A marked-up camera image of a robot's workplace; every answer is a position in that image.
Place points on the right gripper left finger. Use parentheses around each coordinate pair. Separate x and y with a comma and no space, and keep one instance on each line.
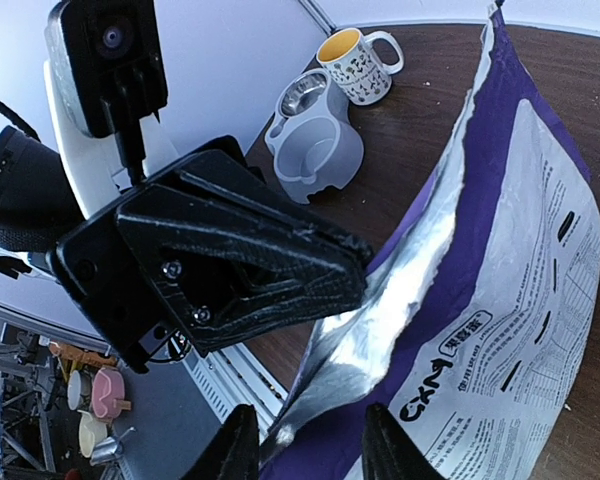
(233,453)

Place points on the white cup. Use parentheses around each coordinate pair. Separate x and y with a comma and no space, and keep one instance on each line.
(79,390)

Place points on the cream bowl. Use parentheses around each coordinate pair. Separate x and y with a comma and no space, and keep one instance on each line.
(92,431)

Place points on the left aluminium frame post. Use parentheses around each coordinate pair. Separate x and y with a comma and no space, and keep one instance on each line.
(319,16)

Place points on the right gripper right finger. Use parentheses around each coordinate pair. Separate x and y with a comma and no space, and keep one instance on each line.
(387,451)

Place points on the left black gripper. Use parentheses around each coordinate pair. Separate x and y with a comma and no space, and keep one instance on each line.
(207,249)

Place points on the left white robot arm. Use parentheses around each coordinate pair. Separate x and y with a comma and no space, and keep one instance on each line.
(37,206)

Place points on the pink bowl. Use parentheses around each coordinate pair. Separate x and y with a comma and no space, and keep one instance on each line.
(108,397)

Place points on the grey double pet feeder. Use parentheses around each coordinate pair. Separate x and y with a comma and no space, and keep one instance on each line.
(311,139)

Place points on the purple pet food bag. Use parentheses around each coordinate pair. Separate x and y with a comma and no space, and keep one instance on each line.
(478,309)

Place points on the patterned mug yellow inside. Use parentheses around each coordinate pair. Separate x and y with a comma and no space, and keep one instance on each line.
(350,60)

